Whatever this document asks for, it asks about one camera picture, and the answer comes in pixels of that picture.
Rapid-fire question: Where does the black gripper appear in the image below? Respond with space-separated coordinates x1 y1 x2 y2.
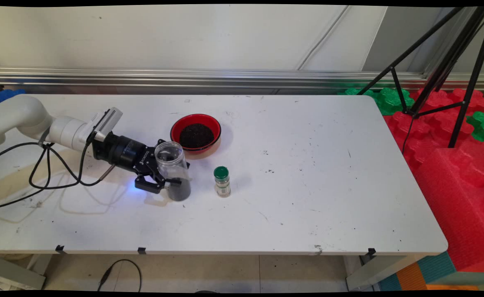
92 132 191 194

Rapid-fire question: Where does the clear plastic jar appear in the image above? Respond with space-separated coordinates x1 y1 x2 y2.
154 141 192 202

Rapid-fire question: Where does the red bowl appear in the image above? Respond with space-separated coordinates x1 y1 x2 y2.
170 113 222 159

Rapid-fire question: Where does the black grain pile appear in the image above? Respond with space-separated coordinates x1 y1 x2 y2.
179 123 215 149

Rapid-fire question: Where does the green lid spice jar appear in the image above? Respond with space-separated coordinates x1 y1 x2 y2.
214 166 232 198

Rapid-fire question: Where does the blue foam piece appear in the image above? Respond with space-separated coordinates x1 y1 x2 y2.
0 89 22 104

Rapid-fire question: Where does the large green foam piece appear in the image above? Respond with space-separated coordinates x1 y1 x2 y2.
337 87 415 116

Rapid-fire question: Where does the red foam puzzle mat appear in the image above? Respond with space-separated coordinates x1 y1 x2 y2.
384 88 484 165

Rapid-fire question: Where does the teal and orange foam mat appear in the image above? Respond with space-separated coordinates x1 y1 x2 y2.
378 252 484 291

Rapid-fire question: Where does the big red foam block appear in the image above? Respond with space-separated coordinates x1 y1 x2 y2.
413 140 484 273

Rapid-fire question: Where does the black tripod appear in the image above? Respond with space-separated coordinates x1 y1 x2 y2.
355 6 484 149

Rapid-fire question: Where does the small green foam piece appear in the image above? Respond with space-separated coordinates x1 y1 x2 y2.
467 111 484 143

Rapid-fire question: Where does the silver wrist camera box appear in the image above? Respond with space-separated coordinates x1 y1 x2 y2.
86 107 124 143

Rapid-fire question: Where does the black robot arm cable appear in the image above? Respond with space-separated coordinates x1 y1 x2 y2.
0 138 117 209

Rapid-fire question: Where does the black floor cable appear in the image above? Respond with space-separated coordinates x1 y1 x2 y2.
98 259 142 292

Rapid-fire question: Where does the aluminium rail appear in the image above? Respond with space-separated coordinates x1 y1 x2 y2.
0 67 484 92

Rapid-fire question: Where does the white wall cable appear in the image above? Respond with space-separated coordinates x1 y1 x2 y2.
296 6 352 71

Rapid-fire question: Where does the thin black tripod cable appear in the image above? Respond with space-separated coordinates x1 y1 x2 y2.
402 115 416 155

